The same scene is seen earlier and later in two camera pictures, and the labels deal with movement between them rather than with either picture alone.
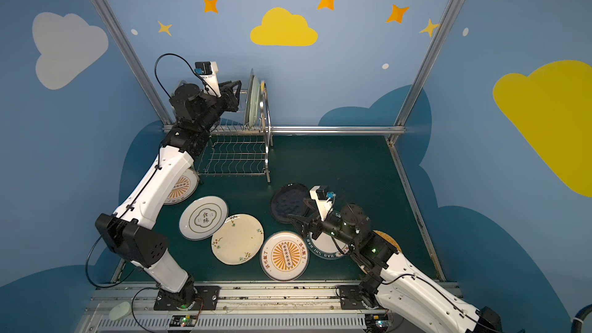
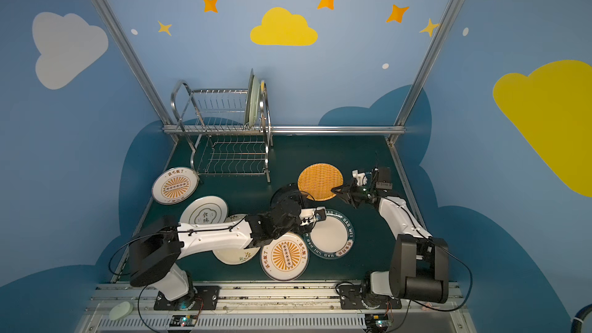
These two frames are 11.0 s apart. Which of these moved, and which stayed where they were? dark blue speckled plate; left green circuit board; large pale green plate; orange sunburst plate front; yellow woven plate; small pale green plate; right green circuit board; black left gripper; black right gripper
Moved: black left gripper; yellow woven plate; black right gripper
Stayed: left green circuit board; right green circuit board; large pale green plate; dark blue speckled plate; small pale green plate; orange sunburst plate front
